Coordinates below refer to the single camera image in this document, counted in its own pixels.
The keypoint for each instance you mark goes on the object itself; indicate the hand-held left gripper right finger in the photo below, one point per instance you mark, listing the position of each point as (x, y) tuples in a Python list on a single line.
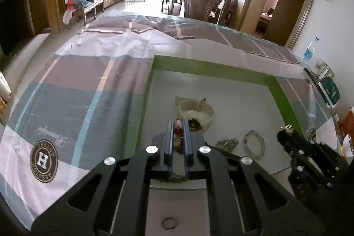
[(186, 142)]

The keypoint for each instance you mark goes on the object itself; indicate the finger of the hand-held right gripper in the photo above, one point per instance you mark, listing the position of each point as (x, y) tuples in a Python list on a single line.
[(289, 142)]

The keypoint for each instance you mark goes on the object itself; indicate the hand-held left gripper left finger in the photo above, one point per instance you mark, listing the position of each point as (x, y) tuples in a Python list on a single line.
[(168, 142)]

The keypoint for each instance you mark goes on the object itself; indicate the green jewelry box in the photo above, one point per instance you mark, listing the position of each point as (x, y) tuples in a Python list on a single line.
[(235, 103)]

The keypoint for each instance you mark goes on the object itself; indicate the orange packet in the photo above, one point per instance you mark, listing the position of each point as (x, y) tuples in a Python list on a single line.
[(348, 122)]

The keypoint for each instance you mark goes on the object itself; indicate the dark green packet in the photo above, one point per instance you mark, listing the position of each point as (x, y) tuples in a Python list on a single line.
[(330, 90)]

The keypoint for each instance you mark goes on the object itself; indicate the small cardboard box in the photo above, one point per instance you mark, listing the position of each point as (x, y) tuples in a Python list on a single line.
[(322, 68)]

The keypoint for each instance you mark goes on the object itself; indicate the plastic water bottle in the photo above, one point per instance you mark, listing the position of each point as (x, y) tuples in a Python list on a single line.
[(308, 53)]

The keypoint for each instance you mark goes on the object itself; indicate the checked bed sheet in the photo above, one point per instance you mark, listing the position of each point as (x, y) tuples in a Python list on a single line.
[(83, 81)]

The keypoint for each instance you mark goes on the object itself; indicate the wooden armchair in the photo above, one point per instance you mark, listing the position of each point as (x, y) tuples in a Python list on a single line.
[(92, 5)]

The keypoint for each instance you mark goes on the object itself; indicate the pile of clothes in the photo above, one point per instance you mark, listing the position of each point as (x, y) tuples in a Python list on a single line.
[(73, 2)]

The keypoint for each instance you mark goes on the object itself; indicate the white paper bag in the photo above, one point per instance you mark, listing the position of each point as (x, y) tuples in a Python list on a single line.
[(4, 89)]

